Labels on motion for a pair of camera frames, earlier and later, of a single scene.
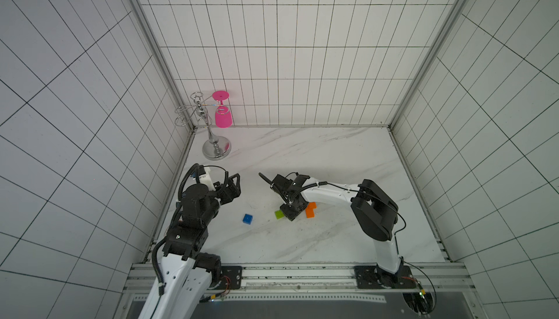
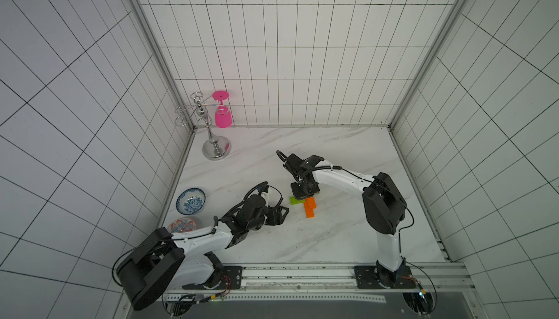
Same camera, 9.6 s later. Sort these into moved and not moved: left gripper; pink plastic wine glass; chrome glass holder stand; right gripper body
Moved: right gripper body; left gripper
Not moved: pink plastic wine glass; chrome glass holder stand
